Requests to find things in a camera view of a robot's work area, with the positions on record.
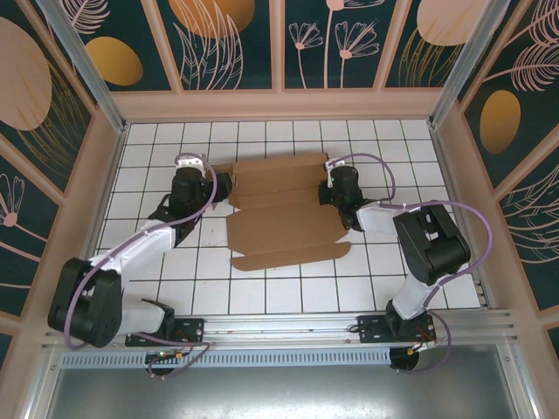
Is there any brown cardboard paper box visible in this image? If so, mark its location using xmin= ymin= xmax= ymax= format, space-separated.
xmin=209 ymin=151 xmax=352 ymax=272

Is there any left base wiring yellow connector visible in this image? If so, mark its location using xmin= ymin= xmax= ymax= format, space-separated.
xmin=146 ymin=335 xmax=197 ymax=366

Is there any base wiring yellow connector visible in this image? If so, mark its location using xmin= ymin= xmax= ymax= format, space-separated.
xmin=405 ymin=325 xmax=438 ymax=355
xmin=146 ymin=335 xmax=197 ymax=366

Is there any right base wiring yellow connector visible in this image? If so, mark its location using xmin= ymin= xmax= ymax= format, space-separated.
xmin=405 ymin=325 xmax=438 ymax=355

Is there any grey metal sheet panel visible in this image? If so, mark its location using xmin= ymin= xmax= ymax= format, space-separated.
xmin=25 ymin=342 xmax=538 ymax=419

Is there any aluminium side rail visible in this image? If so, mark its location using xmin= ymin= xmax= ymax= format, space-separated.
xmin=430 ymin=126 xmax=493 ymax=309
xmin=65 ymin=126 xmax=128 ymax=316

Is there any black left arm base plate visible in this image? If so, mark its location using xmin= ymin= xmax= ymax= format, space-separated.
xmin=125 ymin=317 xmax=206 ymax=348

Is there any aluminium mounting rail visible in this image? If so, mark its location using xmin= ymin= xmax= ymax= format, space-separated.
xmin=41 ymin=309 xmax=519 ymax=350

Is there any aluminium corner post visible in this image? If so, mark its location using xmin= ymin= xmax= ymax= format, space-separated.
xmin=427 ymin=0 xmax=506 ymax=127
xmin=34 ymin=0 xmax=128 ymax=134

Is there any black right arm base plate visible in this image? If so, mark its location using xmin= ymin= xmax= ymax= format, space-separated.
xmin=356 ymin=314 xmax=438 ymax=346

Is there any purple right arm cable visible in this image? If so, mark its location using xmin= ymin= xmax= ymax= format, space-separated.
xmin=331 ymin=152 xmax=494 ymax=376

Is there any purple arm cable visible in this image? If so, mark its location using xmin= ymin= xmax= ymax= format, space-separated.
xmin=64 ymin=152 xmax=219 ymax=381
xmin=331 ymin=152 xmax=494 ymax=376

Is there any slotted grey cable duct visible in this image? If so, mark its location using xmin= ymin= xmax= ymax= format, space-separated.
xmin=60 ymin=347 xmax=392 ymax=367

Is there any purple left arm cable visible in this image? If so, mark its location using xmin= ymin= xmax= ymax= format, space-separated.
xmin=64 ymin=152 xmax=219 ymax=381

